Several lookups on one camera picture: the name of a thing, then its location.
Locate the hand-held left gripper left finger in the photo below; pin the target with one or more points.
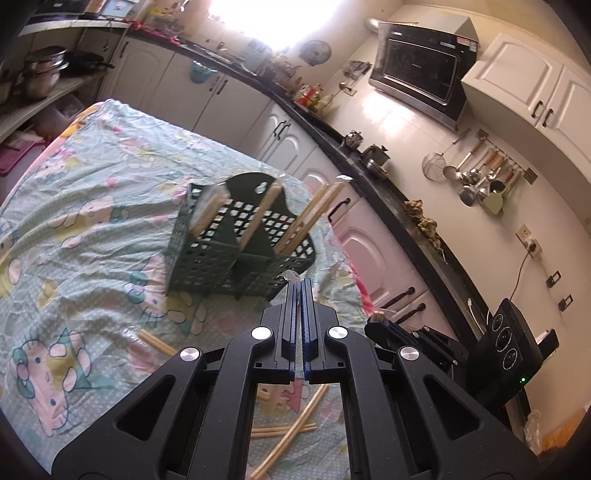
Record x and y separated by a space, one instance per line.
288 323

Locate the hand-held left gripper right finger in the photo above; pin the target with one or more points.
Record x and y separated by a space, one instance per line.
307 323

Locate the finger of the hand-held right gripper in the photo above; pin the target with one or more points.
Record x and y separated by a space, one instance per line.
383 337
434 339

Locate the green plastic utensil basket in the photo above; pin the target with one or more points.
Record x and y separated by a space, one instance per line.
207 267

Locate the bunch of chopsticks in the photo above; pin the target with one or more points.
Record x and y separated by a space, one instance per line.
261 217

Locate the cluster of small hanging utensils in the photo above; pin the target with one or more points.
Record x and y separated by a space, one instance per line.
358 71

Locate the pink cloth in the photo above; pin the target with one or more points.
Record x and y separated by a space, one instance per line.
358 281

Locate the ginger root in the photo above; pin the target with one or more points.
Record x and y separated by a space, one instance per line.
422 221

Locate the black kitchen countertop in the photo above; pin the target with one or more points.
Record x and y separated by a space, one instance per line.
392 203

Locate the green spatula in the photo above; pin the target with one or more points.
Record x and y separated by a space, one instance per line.
495 202

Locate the row of hanging metal ladles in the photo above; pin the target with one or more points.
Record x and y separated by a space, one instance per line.
466 194

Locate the small metal kettle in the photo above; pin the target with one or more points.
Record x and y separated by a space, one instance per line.
352 141

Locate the cluster of condiment bottles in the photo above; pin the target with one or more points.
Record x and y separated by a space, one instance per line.
311 97

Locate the cartoon cat printed tablecloth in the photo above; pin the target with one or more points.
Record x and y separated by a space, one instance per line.
92 184

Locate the white upper cabinet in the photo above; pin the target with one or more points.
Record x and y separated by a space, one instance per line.
521 92

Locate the blue hanging bin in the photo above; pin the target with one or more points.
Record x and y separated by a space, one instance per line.
203 74

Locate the black range hood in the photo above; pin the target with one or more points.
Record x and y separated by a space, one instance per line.
415 69

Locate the window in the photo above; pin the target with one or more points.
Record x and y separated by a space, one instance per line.
268 18

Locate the purple lidded box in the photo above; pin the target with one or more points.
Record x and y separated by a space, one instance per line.
18 157

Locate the metal shelf rack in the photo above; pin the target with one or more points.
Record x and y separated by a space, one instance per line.
46 99

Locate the black frying pan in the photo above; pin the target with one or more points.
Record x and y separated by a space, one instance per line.
85 62

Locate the stainless steel pot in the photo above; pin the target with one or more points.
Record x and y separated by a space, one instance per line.
44 74

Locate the wall socket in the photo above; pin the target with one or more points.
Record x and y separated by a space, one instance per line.
528 237

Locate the utensil hanging rail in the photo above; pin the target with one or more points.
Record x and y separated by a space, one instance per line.
508 159

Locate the small wall fan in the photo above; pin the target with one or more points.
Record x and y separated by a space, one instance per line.
315 51

